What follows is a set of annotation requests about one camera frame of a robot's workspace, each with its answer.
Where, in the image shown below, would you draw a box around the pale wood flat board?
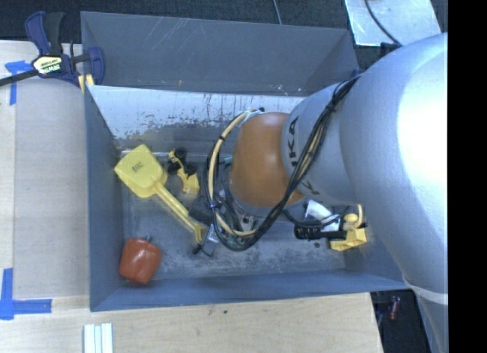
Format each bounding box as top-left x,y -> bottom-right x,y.
13,77 -> 92,301

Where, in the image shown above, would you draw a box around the yellow toy shovel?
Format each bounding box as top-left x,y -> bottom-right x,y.
113,143 -> 209,243

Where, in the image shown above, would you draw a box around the red toy bell pepper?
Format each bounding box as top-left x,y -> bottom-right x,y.
118,236 -> 164,285

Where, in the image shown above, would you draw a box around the yellow plastic toy piece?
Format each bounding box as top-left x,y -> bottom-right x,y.
328,212 -> 369,253

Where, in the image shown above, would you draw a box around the grey metal bin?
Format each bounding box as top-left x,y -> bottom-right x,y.
79,11 -> 410,313

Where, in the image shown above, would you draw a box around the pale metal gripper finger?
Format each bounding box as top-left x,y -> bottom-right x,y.
205,224 -> 221,248
192,242 -> 215,258

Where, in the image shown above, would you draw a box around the yellow toy vehicle black wheels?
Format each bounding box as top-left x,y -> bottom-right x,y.
167,147 -> 201,196

